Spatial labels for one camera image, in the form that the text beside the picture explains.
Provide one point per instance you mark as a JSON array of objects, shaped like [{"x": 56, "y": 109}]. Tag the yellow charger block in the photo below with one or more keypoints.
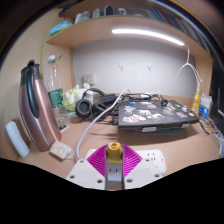
[{"x": 114, "y": 153}]

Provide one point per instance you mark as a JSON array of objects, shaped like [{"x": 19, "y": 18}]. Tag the white cylinder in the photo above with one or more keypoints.
[{"x": 16, "y": 138}]

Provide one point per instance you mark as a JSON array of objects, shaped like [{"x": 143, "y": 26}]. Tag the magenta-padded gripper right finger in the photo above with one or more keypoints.
[{"x": 132, "y": 160}]

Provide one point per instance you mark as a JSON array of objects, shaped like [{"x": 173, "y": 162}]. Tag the blue and white packet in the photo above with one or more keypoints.
[{"x": 205, "y": 106}]

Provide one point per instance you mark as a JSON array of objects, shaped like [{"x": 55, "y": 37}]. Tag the pink thermos jug black lid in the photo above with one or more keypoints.
[{"x": 40, "y": 113}]

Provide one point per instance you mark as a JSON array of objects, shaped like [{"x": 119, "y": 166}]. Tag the green and white plush toy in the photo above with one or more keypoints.
[{"x": 70, "y": 98}]

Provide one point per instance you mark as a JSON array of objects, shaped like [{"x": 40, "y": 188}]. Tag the black monitor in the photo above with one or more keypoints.
[{"x": 218, "y": 96}]

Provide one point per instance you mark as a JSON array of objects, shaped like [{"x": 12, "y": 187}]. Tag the black laptop with stickers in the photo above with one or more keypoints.
[{"x": 156, "y": 115}]

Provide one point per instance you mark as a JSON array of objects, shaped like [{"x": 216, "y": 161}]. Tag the white led light bar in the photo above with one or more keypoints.
[{"x": 146, "y": 32}]

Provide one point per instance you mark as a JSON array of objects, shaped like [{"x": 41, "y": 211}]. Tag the wooden shelf unit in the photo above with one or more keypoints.
[{"x": 93, "y": 30}]

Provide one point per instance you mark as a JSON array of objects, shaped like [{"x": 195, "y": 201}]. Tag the grey laptop stand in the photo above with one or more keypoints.
[{"x": 160, "y": 131}]

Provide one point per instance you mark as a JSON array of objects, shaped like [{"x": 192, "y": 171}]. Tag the clear plastic bottle green label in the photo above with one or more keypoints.
[{"x": 55, "y": 96}]

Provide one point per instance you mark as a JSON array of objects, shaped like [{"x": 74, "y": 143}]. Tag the small white wall hook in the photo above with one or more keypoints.
[
  {"x": 149, "y": 67},
  {"x": 121, "y": 67}
]

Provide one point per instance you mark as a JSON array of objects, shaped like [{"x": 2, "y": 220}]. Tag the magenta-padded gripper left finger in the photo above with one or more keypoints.
[{"x": 96, "y": 160}]

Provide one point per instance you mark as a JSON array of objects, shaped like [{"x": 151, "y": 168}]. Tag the yellow squeeze bottle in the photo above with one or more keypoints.
[{"x": 196, "y": 106}]

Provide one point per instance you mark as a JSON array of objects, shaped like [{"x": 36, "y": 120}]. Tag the black headphones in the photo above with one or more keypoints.
[{"x": 83, "y": 108}]

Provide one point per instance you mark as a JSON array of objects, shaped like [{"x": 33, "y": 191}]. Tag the white wall socket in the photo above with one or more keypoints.
[{"x": 89, "y": 79}]

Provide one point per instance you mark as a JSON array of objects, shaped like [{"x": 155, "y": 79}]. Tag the white power strip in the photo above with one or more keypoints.
[{"x": 155, "y": 160}]

